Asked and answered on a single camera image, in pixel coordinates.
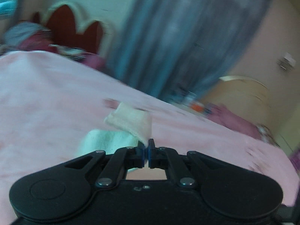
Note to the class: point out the pink floral bed sheet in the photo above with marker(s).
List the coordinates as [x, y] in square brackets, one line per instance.
[49, 103]

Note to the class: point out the red heart-shaped headboard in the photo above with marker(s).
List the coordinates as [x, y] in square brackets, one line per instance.
[70, 26]

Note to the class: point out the white small garment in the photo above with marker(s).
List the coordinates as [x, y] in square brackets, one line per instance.
[133, 126]

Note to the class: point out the magenta pillow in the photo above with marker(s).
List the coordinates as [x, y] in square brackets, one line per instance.
[222, 116]

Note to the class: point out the blue-grey curtain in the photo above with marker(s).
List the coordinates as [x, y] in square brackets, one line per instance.
[174, 49]

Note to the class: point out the magenta crumpled blanket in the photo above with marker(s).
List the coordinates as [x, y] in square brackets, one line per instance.
[29, 36]

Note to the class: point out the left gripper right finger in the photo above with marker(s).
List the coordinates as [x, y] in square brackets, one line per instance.
[172, 163]

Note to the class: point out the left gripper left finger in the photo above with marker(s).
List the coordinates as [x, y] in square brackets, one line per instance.
[115, 166]

